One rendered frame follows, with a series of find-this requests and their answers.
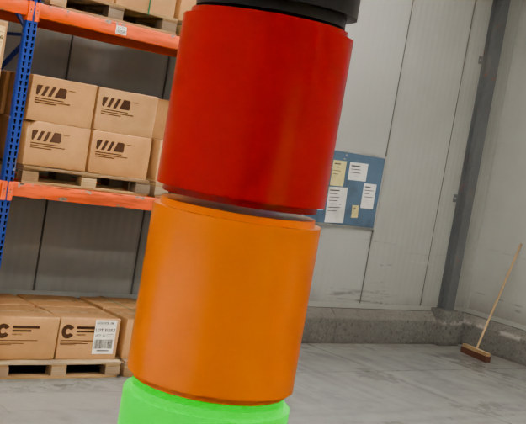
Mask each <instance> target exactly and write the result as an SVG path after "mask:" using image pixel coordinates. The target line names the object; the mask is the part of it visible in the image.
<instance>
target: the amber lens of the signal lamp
mask: <svg viewBox="0 0 526 424"><path fill-rule="evenodd" d="M315 222H316V220H313V219H312V218H310V217H306V216H304V215H296V214H288V213H280V212H274V211H267V210H261V209H252V208H246V207H241V206H235V205H230V204H222V203H217V202H213V201H208V200H203V199H197V198H192V197H189V196H184V195H181V194H162V196H161V199H156V200H153V205H152V210H151V219H150V224H149V231H148V236H147V241H146V250H145V256H144V262H143V267H142V272H141V281H140V288H139V293H138V298H137V303H136V308H135V319H134V324H133V329H132V334H131V339H130V350H129V355H128V360H127V366H128V369H129V370H130V371H131V372H132V373H133V374H134V377H136V378H137V379H138V380H139V381H141V382H142V383H143V384H146V385H148V386H150V387H152V388H153V389H155V390H160V391H162V392H165V393H167V394H170V395H176V396H179V397H183V398H186V399H189V400H197V401H203V402H207V403H212V404H220V405H239V406H259V405H272V404H276V403H279V402H280V401H281V400H284V398H286V397H288V396H290V395H292V393H293V388H294V383H295V374H296V369H297V364H298V359H299V354H300V345H301V340H302V335H303V331H304V325H305V320H306V312H307V306H308V301H309V296H310V292H311V282H312V277H313V273H314V267H315V262H316V254H317V248H318V243H319V238H320V234H321V227H319V226H317V225H315Z"/></svg>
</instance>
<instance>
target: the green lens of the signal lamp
mask: <svg viewBox="0 0 526 424"><path fill-rule="evenodd" d="M289 412H290V408H289V407H288V406H287V404H286V403H285V402H284V400H281V401H280V402H279V403H276V404H272V405H259V406H239V405H220V404H212V403H207V402H203V401H197V400H189V399H186V398H183V397H179V396H176V395H170V394H167V393H165V392H162V391H160V390H155V389H153V388H152V387H150V386H148V385H146V384H143V383H142V382H141V381H139V380H138V379H137V378H136V377H134V376H133V377H131V378H128V379H127V380H126V381H125V382H124V386H123V391H122V396H121V402H120V412H119V417H118V422H117V424H287V422H288V417H289Z"/></svg>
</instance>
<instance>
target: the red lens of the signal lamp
mask: <svg viewBox="0 0 526 424"><path fill-rule="evenodd" d="M352 49H353V40H351V39H349V38H348V32H346V31H345V30H343V29H339V28H337V27H334V26H332V25H329V24H324V23H320V22H317V21H313V20H309V19H303V18H299V17H295V16H290V15H286V14H282V13H273V12H268V11H263V10H257V9H250V8H239V7H232V6H222V5H205V4H202V5H194V6H193V7H192V9H191V11H186V12H184V13H183V22H182V28H181V33H180V38H179V43H178V53H177V59H176V64H175V69H174V74H173V85H172V90H171V95H170V100H169V105H168V111H167V121H166V126H165V131H164V136H163V143H162V152H161V157H160V162H159V168H158V174H157V181H158V182H159V183H163V185H162V188H163V189H164V190H167V191H169V192H172V193H177V194H181V195H184V196H189V197H192V198H197V199H203V200H208V201H213V202H217V203H222V204H230V205H235V206H241V207H246V208H252V209H261V210H267V211H274V212H280V213H288V214H296V215H316V213H317V210H318V209H325V204H326V199H327V190H328V185H329V180H330V176H331V170H332V161H333V156H334V151H335V146H336V141H337V133H338V127H339V122H340V117H341V113H342V107H343V98H344V94H345V88H346V83H347V78H348V69H349V64H350V59H351V55H352Z"/></svg>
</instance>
